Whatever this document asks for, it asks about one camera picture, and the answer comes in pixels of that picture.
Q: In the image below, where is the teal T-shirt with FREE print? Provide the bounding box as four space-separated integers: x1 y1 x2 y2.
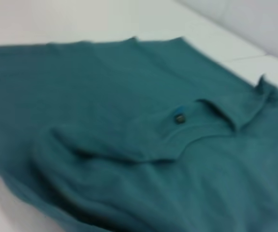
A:
0 36 278 232

